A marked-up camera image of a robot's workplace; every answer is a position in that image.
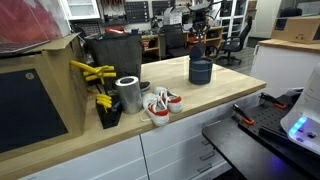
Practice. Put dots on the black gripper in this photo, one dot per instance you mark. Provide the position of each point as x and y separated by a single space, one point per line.
200 20

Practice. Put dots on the dark grey lidded container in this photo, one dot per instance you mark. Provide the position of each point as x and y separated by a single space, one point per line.
200 71

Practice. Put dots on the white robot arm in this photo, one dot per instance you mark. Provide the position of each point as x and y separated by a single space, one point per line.
306 110

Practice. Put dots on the black mesh desk chair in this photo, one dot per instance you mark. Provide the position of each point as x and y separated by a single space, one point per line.
175 40

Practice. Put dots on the black office chair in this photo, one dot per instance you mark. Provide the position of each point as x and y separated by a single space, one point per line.
235 41

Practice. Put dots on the white desktop machine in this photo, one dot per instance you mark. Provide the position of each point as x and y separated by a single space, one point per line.
172 16

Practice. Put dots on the wooden shelf unit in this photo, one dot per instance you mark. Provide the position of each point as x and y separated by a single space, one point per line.
153 41

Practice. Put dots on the white red sneaker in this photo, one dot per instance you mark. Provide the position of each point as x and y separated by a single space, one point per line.
156 111
171 100

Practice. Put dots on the dark slip-on shoe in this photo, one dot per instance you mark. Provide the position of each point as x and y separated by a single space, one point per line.
145 86

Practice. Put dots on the red flat item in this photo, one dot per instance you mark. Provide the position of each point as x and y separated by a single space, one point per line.
115 30

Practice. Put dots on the white side counter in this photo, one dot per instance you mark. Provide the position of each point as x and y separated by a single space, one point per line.
283 66

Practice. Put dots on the dark grey fabric bin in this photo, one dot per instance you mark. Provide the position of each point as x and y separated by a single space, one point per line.
115 56

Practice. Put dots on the orange black clamp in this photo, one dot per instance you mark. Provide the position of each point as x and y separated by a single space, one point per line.
242 115
271 100

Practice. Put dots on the silver metal cylinder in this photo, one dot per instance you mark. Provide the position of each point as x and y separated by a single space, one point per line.
129 96

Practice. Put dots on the brown cardboard box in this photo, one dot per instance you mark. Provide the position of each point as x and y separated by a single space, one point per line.
296 30

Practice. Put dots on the white drawer cabinet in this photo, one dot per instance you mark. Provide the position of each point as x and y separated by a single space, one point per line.
173 146

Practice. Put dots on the black perforated board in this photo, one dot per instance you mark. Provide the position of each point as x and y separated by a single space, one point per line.
266 130

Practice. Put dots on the black tool holder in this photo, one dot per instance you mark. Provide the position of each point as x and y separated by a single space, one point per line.
110 118

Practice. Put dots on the large cardboard box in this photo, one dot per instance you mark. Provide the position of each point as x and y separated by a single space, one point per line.
50 66

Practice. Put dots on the clear red storage bin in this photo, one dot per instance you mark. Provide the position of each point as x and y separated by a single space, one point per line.
30 23

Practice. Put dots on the black wall parts organiser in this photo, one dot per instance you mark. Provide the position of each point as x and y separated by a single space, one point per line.
136 11

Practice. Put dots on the white wall cabinet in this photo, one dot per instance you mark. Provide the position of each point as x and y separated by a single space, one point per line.
80 9

